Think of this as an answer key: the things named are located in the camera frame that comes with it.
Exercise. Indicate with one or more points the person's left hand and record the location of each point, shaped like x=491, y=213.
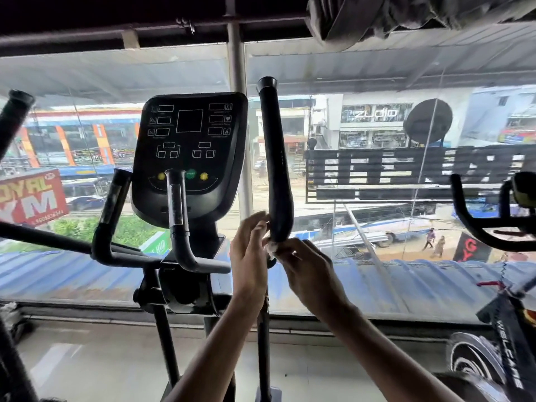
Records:
x=249, y=263

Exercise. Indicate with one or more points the person's right hand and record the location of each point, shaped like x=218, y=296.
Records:
x=312, y=276

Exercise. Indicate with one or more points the person's left fingers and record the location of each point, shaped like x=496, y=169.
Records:
x=256, y=226

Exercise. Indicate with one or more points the person's right fingers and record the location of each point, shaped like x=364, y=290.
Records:
x=293, y=249

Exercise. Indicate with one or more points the white cleaning cloth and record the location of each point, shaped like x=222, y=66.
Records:
x=271, y=248

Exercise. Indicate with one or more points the person's right forearm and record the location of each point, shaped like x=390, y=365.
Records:
x=385, y=360

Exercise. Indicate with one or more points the person's left forearm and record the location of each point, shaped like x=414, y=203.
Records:
x=213, y=351

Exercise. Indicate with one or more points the blue white bus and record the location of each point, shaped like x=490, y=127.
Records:
x=368, y=228

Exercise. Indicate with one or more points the black elliptical console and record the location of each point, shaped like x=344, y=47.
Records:
x=190, y=154

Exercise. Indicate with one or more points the green banner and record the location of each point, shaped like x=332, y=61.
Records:
x=157, y=243

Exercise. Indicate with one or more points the grey window pillar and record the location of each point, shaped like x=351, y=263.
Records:
x=238, y=121

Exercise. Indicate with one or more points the black slatted window sign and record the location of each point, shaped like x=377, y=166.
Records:
x=398, y=171

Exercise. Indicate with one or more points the black banner red letters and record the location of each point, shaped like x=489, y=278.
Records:
x=469, y=249

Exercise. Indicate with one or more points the round black sign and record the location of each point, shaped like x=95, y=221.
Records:
x=428, y=121

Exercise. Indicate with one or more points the grey metal awning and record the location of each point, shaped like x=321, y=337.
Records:
x=125, y=75

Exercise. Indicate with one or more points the blue corrugated roof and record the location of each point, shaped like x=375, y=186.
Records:
x=63, y=276

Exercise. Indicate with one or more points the black metal swing bar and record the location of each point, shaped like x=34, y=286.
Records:
x=46, y=238

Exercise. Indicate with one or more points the red gym banner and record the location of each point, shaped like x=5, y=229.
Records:
x=29, y=200

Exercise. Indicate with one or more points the rolled grey curtain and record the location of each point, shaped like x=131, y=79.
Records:
x=398, y=14

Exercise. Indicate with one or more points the black elliptical frame mast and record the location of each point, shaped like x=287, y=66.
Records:
x=163, y=313

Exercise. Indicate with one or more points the black exercise bike frame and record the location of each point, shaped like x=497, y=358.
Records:
x=502, y=343

